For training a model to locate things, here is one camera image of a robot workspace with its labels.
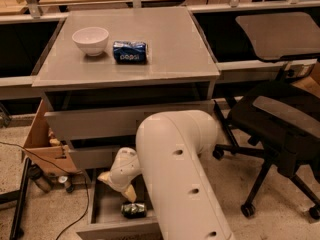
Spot grey drawer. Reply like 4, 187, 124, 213
45, 100, 213, 141
68, 138, 205, 170
77, 168, 163, 240

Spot grey top drawer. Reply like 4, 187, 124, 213
45, 100, 213, 141

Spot black floor cable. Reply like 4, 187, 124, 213
0, 141, 91, 240

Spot green soda can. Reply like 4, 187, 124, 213
121, 202, 147, 219

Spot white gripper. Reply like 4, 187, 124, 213
97, 147, 141, 203

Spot brown cardboard box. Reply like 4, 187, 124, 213
24, 101, 78, 176

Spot black stand leg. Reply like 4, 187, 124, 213
0, 158, 31, 240

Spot black office chair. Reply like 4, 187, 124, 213
213, 12, 320, 220

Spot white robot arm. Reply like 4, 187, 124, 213
98, 110, 236, 240

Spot grey drawer cabinet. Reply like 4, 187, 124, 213
33, 7, 219, 240

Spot grey middle drawer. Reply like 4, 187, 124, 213
68, 138, 205, 170

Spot white bowl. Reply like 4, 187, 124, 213
72, 27, 109, 56

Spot grey bottom drawer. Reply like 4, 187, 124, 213
77, 168, 163, 240

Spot small can on floor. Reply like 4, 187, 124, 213
58, 176, 74, 193

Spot metal bottle on floor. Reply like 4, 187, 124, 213
28, 165, 52, 193

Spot blue pepsi can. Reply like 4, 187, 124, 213
113, 41, 147, 63

